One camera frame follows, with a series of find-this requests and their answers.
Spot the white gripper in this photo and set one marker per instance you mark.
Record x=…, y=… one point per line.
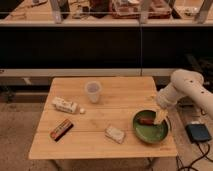
x=165, y=98

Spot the red pepper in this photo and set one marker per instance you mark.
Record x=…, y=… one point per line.
x=146, y=121

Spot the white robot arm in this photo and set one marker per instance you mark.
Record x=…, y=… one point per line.
x=183, y=83

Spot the white ceramic cup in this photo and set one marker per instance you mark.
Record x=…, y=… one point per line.
x=93, y=90

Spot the green bowl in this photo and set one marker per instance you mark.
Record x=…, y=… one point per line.
x=150, y=134

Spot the white wrapped packet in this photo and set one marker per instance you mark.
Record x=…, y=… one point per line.
x=115, y=134

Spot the wooden folding table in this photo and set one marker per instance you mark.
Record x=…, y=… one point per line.
x=121, y=98

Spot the white plastic bottle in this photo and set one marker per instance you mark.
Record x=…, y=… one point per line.
x=67, y=106

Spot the red chocolate bar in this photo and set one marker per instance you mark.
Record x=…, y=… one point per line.
x=61, y=129

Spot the background workbench shelf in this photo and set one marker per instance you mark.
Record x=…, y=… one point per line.
x=106, y=13

